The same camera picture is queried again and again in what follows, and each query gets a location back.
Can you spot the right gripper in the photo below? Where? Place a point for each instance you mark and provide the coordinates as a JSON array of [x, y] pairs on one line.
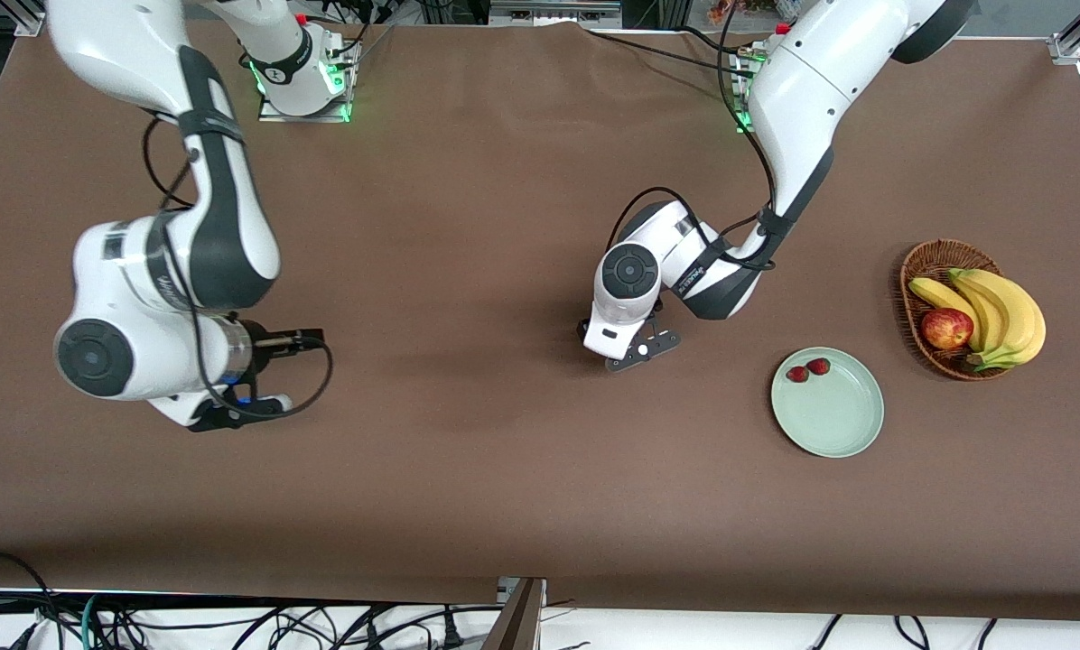
[[257, 346]]

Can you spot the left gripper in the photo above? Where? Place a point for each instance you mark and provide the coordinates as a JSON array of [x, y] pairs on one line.
[[581, 330]]

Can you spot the table cover sheet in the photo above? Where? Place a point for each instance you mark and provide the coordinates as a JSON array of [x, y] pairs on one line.
[[504, 451]]

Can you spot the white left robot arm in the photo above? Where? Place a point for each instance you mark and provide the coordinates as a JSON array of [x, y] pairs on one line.
[[811, 90]]

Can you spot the red apple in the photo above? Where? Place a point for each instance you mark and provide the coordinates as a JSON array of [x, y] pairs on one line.
[[946, 329]]

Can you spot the orange toy pile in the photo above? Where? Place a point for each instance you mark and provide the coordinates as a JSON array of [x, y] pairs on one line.
[[752, 7]]

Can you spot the grey box with ports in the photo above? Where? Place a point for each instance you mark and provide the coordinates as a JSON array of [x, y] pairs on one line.
[[553, 13]]

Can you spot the red strawberry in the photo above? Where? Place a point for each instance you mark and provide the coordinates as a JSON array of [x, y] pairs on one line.
[[818, 366], [797, 374]]

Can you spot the yellow banana bunch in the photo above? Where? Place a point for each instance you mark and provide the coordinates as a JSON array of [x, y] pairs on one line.
[[1028, 316]]

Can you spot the woven wicker basket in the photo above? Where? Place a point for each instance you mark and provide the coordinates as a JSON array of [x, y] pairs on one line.
[[933, 262]]

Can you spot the pale green round plate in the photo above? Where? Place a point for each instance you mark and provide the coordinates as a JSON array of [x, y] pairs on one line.
[[838, 424]]

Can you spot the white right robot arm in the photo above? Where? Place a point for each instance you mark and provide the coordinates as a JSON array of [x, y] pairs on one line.
[[116, 54]]

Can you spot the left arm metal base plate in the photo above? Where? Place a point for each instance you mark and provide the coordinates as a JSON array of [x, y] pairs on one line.
[[740, 117]]

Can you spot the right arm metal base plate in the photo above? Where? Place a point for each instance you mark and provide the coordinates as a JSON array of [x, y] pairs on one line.
[[341, 108]]

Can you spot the aluminium profile post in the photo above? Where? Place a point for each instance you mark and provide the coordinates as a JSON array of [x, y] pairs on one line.
[[517, 623]]

